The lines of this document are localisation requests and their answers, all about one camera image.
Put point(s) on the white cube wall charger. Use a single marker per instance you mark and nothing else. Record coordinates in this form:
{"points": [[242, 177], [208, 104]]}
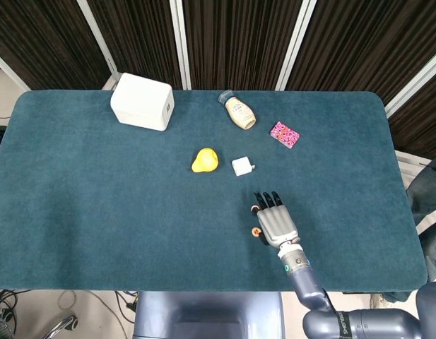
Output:
{"points": [[240, 166]]}

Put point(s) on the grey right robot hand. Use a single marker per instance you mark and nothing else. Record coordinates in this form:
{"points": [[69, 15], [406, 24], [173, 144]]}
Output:
{"points": [[276, 226]]}

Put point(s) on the chrome chair leg with caster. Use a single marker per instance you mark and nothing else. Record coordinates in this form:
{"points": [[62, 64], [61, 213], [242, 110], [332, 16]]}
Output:
{"points": [[62, 323]]}

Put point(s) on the dark brown ribbed partition panel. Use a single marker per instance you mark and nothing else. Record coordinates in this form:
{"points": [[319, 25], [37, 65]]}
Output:
{"points": [[422, 127], [239, 35], [362, 42], [44, 35], [140, 35]]}

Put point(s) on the blue-grey robot torso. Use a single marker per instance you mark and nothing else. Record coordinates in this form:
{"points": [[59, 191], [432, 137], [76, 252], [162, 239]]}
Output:
{"points": [[203, 307]]}

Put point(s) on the beige squeeze sauce bottle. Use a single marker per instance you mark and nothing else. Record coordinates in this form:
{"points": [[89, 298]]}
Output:
{"points": [[240, 113]]}

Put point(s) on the beige sneaker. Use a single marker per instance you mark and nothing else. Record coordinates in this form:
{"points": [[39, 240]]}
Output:
{"points": [[380, 300]]}

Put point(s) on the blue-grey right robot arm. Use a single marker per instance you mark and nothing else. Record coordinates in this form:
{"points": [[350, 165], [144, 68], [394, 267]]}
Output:
{"points": [[306, 279]]}

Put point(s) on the yellow pear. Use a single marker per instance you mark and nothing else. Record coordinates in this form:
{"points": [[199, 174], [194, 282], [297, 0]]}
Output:
{"points": [[204, 160]]}

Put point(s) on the teal velvet tablecloth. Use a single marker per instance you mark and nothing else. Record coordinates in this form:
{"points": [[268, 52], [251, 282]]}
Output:
{"points": [[97, 194]]}

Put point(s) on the white rounded plastic box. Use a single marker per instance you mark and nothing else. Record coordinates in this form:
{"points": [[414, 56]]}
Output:
{"points": [[140, 102]]}

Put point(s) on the grey metal frame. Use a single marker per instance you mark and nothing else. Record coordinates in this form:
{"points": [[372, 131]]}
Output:
{"points": [[406, 160]]}

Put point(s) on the white partition frame post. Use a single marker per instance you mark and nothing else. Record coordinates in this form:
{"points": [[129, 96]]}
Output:
{"points": [[9, 69], [178, 42], [97, 39], [415, 83], [295, 42]]}

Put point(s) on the pink patterned card deck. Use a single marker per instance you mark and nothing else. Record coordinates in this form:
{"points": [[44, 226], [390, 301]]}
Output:
{"points": [[284, 135]]}

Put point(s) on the person in blue jeans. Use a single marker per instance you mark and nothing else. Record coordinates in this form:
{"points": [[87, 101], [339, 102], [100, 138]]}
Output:
{"points": [[429, 190]]}

